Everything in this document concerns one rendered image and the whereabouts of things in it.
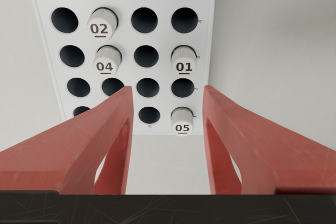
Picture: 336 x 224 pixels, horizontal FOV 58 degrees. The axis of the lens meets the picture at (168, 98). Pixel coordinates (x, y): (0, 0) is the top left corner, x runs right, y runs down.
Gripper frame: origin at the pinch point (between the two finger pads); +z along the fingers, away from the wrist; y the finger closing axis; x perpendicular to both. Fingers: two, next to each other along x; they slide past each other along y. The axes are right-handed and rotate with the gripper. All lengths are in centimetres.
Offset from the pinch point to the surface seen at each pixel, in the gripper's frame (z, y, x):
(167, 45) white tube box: 4.0, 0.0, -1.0
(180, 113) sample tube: 3.4, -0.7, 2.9
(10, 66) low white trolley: 7.8, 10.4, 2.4
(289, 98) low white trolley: 7.5, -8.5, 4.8
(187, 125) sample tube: 2.7, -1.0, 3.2
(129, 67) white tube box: 4.0, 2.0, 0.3
